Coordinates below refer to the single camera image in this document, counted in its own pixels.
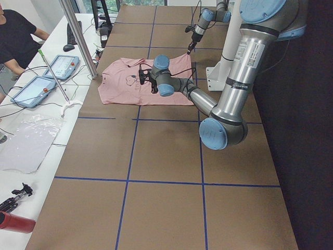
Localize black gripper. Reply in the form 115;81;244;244
187;32;202;55
149;78;158;94

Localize brown paper table cover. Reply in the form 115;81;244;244
25;5;300;250

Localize near blue teach pendant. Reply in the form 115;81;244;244
10;76;56;108

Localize pink Snoopy t-shirt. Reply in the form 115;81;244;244
98;58;193;106

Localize metal rod green tip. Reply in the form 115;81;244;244
38;49;70;103

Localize white plastic hook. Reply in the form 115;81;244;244
60;100;83;117

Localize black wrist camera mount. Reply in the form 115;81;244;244
138;69;151;85

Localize white camera mast pedestal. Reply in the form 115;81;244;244
206;0;242;91

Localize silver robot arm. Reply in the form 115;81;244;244
185;1;231;55
139;1;308;150

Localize black keyboard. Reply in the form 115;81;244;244
67;24;77;45

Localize far blue teach pendant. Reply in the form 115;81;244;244
49;55;80;80

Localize person in black shirt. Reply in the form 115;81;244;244
1;9;49;76

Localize aluminium frame post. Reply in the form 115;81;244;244
59;0;97;79

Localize clear plastic bag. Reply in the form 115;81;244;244
1;114;63;173

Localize black stand legs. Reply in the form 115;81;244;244
90;0;118;31

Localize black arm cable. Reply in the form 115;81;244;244
139;64;198;92
184;0;224;33

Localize red cylinder bottle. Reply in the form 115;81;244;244
1;211;36;233

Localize black computer mouse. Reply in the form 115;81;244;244
63;44;75;52

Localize black folded tripod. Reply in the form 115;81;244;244
1;183;33;213

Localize blue teach pendant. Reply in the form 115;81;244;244
49;55;80;80
10;76;56;108

